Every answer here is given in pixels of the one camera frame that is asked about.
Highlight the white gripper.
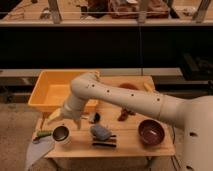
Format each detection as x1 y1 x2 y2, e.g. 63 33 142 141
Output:
48 106 81 130

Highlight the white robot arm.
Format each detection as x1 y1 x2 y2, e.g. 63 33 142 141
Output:
59 72 213 171

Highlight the dark red bowl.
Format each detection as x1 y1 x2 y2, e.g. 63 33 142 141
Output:
138 119 165 146

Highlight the brown figure toy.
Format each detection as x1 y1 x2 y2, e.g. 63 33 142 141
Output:
118 108 135 121

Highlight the yellow corn cob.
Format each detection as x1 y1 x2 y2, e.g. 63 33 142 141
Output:
144 83 154 92

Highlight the wooden table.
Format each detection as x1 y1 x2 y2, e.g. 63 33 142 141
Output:
32 75 176 159

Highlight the yellow plastic tray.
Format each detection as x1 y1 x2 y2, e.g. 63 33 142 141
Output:
27 69 101 114

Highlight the silver metal cup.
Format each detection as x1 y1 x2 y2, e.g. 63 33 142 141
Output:
52 125 70 144

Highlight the black handled brush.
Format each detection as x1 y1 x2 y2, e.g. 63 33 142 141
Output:
82 113 100 124

